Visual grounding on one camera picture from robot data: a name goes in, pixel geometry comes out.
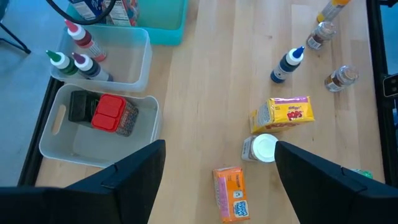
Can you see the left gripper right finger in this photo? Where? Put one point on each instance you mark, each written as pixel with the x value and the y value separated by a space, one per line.
pixel 335 199

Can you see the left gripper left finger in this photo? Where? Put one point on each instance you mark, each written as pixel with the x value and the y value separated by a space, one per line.
pixel 77 205

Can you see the red lid sprinkles jar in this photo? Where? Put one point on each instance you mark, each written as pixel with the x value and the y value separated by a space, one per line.
pixel 113 115

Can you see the green black pepper tin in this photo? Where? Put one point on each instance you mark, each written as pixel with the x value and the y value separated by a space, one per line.
pixel 81 107

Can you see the orange Frosted Mini Wheats box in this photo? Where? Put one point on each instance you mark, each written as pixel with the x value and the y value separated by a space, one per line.
pixel 231 194

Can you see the purple cap food colouring bottle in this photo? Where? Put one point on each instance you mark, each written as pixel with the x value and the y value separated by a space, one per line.
pixel 91 68

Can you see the green cap food colouring bottle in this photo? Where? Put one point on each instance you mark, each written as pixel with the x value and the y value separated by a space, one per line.
pixel 63 63

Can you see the red cap food colouring bottle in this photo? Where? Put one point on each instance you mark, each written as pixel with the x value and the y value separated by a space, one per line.
pixel 85 40

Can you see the dark blue Frosted Flakes box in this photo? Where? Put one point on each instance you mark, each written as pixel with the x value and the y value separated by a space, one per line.
pixel 88 7

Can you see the red Froot Loops box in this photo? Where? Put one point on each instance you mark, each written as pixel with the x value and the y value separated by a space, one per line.
pixel 124 12

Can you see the green Apple Jacks box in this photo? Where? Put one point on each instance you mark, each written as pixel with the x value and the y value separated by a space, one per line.
pixel 363 173

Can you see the white lid bagel seasoning jar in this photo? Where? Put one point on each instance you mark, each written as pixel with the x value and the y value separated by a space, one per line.
pixel 262 147

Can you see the yellow Corn Pops box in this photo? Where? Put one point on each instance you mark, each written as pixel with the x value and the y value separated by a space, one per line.
pixel 283 114

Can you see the cork lid saffron glass jar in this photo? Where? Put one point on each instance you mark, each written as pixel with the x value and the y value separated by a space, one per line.
pixel 320 36
pixel 341 78

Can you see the blue cap food colouring bottle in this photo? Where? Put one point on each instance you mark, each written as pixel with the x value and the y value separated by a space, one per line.
pixel 286 65

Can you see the small clear plastic bin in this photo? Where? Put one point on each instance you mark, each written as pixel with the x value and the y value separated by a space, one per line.
pixel 130 56

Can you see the yellow cap food colouring bottle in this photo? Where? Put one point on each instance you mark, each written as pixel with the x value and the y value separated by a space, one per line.
pixel 331 11

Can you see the teal plastic tray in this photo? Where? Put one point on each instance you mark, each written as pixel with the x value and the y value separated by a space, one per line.
pixel 161 21

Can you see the small grey table-level camera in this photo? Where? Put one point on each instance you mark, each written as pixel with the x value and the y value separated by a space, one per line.
pixel 391 85

